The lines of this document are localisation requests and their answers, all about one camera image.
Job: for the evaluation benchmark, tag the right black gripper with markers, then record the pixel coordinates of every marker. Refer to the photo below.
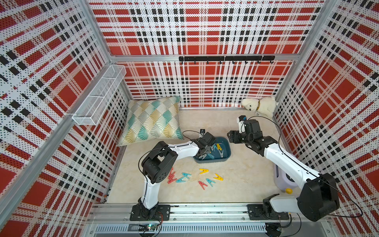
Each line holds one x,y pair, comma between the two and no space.
234,135

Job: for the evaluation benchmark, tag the red clothespin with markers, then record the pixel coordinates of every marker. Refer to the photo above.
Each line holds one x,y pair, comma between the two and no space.
171,175
203,185
172,180

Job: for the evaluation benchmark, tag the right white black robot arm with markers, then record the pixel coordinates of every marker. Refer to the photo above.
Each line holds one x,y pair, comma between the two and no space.
319,194

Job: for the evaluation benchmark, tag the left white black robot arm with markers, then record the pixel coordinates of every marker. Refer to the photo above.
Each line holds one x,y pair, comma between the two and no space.
157,165

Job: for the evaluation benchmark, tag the teal plastic storage box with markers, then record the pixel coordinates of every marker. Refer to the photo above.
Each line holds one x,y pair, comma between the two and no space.
224,143

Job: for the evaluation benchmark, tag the white plush dog toy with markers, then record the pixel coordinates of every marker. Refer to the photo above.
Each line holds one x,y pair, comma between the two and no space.
265,106

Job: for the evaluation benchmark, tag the patterned teal yellow pillow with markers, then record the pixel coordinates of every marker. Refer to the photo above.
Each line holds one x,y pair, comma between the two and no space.
152,119

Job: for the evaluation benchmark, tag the green circuit board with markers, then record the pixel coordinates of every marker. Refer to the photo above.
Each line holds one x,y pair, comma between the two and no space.
147,228

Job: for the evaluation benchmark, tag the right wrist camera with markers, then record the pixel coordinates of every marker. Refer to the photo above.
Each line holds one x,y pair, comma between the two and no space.
241,119

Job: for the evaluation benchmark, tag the black wall hook rail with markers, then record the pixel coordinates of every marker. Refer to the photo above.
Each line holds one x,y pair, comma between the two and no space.
257,58

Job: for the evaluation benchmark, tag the white wire mesh shelf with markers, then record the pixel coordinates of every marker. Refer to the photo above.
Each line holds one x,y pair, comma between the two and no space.
94,105

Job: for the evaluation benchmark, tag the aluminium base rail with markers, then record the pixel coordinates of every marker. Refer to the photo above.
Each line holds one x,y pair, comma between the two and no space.
203,220

